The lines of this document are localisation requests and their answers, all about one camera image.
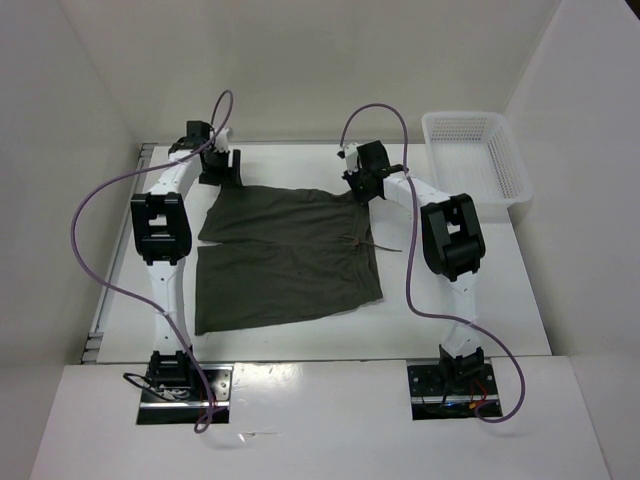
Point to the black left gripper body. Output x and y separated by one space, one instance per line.
217 171

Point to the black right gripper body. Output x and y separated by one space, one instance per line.
357 182

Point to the dark olive green shorts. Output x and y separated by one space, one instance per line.
273 256

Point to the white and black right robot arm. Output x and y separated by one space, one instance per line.
447 229

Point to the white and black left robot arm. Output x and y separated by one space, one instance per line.
163 238

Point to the white perforated plastic basket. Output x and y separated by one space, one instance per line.
474 152

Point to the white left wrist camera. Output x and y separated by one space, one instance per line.
223 140

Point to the aluminium table edge rail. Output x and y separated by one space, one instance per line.
97 329

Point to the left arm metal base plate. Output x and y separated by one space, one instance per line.
175 405

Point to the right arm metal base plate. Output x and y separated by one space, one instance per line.
433 399

